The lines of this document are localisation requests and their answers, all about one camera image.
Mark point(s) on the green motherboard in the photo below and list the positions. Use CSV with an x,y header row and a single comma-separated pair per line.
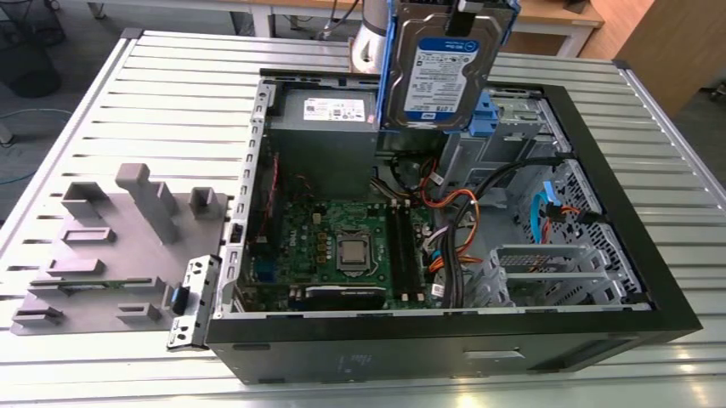
x,y
306,221

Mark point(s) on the black graphics card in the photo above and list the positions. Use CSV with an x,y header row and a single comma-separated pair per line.
x,y
346,297

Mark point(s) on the black RAM slot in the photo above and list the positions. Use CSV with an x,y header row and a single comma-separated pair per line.
x,y
398,251
413,251

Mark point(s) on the black bin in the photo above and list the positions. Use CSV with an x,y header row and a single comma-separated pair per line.
x,y
36,72

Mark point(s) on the wooden desk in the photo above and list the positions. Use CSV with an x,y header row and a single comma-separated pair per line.
x,y
556,13

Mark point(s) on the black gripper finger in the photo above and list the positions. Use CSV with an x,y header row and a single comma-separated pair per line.
x,y
462,21

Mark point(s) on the CPU socket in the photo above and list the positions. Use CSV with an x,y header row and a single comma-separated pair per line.
x,y
357,233

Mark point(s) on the grey optical drive cage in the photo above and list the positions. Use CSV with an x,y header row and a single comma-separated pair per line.
x,y
510,144

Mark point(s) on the green RAM stick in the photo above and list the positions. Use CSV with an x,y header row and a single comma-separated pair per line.
x,y
114,282

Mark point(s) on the grey power supply unit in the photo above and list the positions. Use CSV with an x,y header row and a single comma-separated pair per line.
x,y
323,149

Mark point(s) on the blue bracket latch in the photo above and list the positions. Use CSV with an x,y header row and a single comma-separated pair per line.
x,y
181,297

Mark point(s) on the blue drive latch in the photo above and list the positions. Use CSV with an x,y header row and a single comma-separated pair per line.
x,y
487,123

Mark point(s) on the wooden cabinet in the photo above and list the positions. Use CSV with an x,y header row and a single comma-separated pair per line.
x,y
669,42

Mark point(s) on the hard disk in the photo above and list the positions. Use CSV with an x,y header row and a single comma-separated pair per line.
x,y
442,72

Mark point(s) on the white table frame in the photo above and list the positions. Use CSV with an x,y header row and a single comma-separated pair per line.
x,y
261,23

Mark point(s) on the silver CPU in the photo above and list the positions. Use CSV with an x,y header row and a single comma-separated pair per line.
x,y
354,251

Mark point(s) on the black PC case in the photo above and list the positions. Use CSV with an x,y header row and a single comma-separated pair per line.
x,y
454,340

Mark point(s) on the grey parts rack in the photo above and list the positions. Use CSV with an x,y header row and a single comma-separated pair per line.
x,y
131,263

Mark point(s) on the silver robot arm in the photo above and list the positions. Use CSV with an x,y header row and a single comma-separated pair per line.
x,y
369,47

